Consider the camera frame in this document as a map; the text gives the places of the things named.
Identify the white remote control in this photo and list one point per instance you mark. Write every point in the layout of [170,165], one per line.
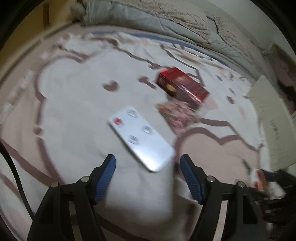
[142,139]

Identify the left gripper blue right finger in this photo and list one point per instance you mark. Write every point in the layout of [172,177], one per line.
[243,220]

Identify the left beige quilted blanket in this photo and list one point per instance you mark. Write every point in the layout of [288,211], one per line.
[183,13]

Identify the red cigarette pack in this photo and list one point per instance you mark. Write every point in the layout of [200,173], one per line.
[182,87]

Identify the bag of pink snacks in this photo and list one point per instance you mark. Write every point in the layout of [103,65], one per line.
[178,115]

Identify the cartoon bear blanket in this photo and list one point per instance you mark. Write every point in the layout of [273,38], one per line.
[144,101]

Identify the orange white scissors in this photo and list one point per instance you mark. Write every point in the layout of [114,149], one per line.
[257,180]

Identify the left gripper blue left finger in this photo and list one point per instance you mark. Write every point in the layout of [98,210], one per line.
[53,219]

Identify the right beige quilted blanket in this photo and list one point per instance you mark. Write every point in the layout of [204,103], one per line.
[235,39]

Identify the beige quilted blanket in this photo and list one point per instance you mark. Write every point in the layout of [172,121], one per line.
[183,13]
[235,39]

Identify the grey folded duvet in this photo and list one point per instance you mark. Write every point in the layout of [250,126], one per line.
[113,13]

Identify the wooden side shelf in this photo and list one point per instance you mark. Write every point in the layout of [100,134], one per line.
[47,16]

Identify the white cardboard box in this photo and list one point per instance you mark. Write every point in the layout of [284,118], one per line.
[277,123]

